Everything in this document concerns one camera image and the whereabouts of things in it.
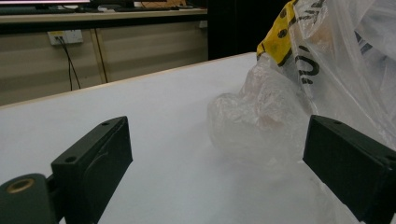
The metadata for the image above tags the beige wooden workbench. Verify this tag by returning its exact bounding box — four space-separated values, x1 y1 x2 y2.
0 7 208 107

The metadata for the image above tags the white wall socket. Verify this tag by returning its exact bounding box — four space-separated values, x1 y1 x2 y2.
47 29 84 47

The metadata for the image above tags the clear plastic bag yellow print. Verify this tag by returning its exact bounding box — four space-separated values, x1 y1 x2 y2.
207 0 396 224

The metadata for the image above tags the black power cable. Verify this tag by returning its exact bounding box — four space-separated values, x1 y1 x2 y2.
56 36 82 91

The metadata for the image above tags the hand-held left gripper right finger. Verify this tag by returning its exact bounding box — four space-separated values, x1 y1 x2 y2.
302 114 396 223

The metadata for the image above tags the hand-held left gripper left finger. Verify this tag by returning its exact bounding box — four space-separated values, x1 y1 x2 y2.
50 116 134 224

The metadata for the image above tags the computer monitor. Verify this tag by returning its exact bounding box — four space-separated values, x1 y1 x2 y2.
0 0 92 6

